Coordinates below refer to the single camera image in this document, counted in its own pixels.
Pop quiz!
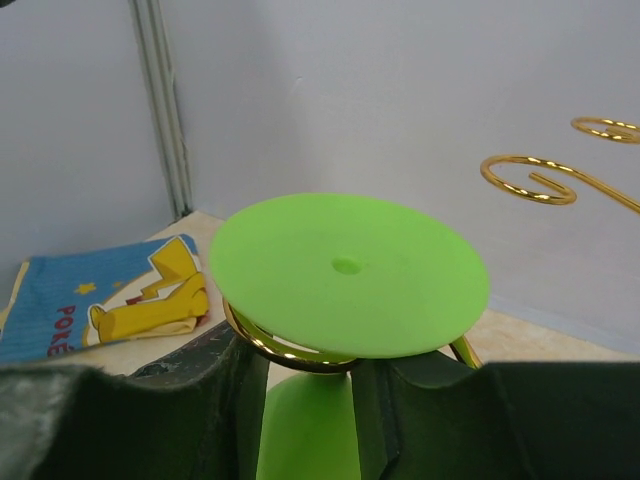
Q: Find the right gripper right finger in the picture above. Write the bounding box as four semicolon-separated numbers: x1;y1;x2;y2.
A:
352;352;639;479

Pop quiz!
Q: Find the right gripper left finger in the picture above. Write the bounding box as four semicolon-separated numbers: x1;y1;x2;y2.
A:
1;325;268;479

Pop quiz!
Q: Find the green wine glass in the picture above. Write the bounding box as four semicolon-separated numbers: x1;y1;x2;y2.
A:
209;193;489;479

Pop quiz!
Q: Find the gold wine glass rack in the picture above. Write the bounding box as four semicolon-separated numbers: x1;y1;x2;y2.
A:
222;116;640;374

